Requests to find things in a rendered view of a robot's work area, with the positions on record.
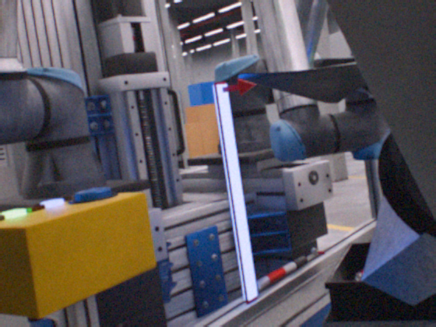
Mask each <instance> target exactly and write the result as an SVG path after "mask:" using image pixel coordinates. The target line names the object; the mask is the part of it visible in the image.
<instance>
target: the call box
mask: <svg viewBox="0 0 436 327"><path fill-rule="evenodd" d="M155 266H156V259H155V253H154V247H153V236H152V231H151V226H150V220H149V210H148V204H147V199H146V195H145V193H143V192H124V193H117V192H112V193H111V195H110V196H108V197H104V198H100V199H92V200H86V201H75V199H72V200H70V201H64V204H63V205H61V206H55V207H51V208H46V209H42V210H39V211H36V212H32V213H27V214H26V215H22V216H18V217H13V218H5V220H1V222H0V314H2V315H15V316H23V317H27V321H28V322H39V321H41V320H43V318H44V317H45V316H47V315H51V314H53V313H55V312H57V311H59V310H61V309H63V308H67V307H68V306H70V305H72V304H76V303H78V301H81V300H84V299H86V298H88V297H91V296H93V295H95V294H97V293H99V292H101V291H103V290H106V289H108V288H110V287H114V286H116V284H118V283H122V282H124V281H126V280H130V279H131V278H133V277H135V276H137V275H139V274H141V273H144V272H146V271H148V270H151V269H154V268H155Z"/></svg>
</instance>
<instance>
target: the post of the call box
mask: <svg viewBox="0 0 436 327"><path fill-rule="evenodd" d="M58 318H59V324H60V327H100V324H99V318H98V314H97V303H96V298H95V295H93V296H91V297H88V298H86V299H84V300H81V301H78V303H76V304H72V305H70V306H68V307H67V308H63V309H61V310H59V311H58Z"/></svg>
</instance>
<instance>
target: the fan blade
mask: <svg viewBox="0 0 436 327"><path fill-rule="evenodd" d="M238 77H241V79H244V80H247V81H249V82H253V83H257V84H259V85H263V86H267V87H270V89H274V90H278V91H281V92H285V93H290V94H293V95H297V96H299V97H306V98H309V100H316V101H318V102H322V103H327V104H338V103H339V102H341V101H342V100H343V99H344V98H345V97H348V96H349V95H350V94H351V93H353V92H354V91H357V90H358V89H359V88H361V87H362V86H363V85H365V84H367V83H366V82H365V81H364V77H363V76H362V74H361V72H360V69H359V66H358V64H357V63H356V62H351V63H346V64H341V65H331V66H326V67H325V68H319V69H307V70H299V71H288V72H259V73H241V74H240V75H238Z"/></svg>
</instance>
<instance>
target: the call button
mask: <svg viewBox="0 0 436 327"><path fill-rule="evenodd" d="M74 193H75V201H86V200H92V199H100V198H104V197H108V196H110V195H111V189H110V187H109V188H91V189H87V190H83V191H81V192H74Z"/></svg>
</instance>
